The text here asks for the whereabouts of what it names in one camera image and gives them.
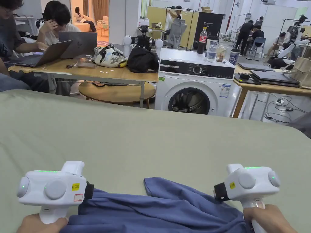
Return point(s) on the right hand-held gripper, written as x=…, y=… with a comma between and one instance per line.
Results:
x=252, y=187

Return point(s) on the dark blue shirt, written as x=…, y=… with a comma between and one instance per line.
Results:
x=158, y=211

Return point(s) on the black robot with white shoulders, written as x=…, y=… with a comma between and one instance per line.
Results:
x=144, y=40

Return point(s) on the group of people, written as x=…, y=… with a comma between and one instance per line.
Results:
x=245, y=34

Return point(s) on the black cabinet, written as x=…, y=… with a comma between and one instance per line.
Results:
x=209, y=24

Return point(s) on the person's right hand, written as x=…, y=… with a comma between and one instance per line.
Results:
x=274, y=220

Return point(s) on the white washing machine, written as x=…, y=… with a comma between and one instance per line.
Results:
x=194, y=80

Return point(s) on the black clothes rack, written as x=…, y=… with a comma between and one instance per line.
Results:
x=190, y=21

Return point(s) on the white power strip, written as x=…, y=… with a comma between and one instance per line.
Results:
x=279, y=102

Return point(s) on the person's left hand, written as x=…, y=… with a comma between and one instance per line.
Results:
x=36, y=224

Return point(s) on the bed with pale green sheet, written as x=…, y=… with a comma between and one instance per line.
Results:
x=145, y=140

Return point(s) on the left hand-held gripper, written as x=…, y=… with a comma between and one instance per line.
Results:
x=36, y=187

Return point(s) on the white humanoid robot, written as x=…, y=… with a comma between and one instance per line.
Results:
x=295, y=36

